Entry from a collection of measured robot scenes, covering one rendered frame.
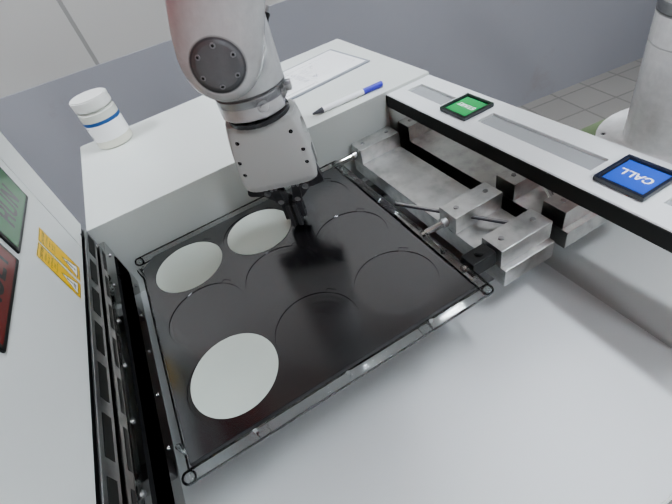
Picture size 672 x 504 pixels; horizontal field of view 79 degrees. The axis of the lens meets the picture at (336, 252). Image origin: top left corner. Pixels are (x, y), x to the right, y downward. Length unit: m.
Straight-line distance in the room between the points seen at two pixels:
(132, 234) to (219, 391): 0.33
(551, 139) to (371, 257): 0.28
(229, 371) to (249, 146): 0.26
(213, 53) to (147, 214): 0.37
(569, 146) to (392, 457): 0.42
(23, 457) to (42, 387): 0.07
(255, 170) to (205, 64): 0.18
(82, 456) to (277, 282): 0.27
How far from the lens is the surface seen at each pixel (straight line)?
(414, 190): 0.65
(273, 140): 0.51
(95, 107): 0.90
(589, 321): 0.57
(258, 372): 0.46
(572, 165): 0.56
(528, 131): 0.63
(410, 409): 0.49
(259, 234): 0.62
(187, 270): 0.62
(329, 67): 0.92
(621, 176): 0.54
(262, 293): 0.53
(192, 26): 0.38
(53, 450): 0.37
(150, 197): 0.69
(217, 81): 0.39
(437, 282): 0.49
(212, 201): 0.70
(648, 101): 0.70
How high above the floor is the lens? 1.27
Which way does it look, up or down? 43 degrees down
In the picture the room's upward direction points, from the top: 17 degrees counter-clockwise
